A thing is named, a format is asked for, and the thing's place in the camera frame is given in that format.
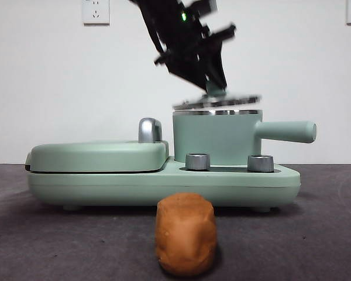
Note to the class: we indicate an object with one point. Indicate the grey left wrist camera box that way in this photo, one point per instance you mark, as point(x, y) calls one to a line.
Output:
point(210, 6)

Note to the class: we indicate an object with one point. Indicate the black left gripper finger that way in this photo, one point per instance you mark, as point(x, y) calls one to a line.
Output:
point(217, 67)
point(190, 70)

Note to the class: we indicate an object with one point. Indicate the brown potato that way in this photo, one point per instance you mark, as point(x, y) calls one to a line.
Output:
point(185, 234)

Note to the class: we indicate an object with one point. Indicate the mint green griddle cover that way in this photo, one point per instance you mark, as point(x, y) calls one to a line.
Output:
point(90, 155)

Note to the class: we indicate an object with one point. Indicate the glass pot lid green knob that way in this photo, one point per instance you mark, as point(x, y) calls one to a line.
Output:
point(216, 101)

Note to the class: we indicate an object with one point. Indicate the silver control knob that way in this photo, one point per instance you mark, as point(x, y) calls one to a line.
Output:
point(260, 164)
point(197, 161)

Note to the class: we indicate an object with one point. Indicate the mint green breakfast machine base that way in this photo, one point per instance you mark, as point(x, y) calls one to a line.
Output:
point(163, 187)

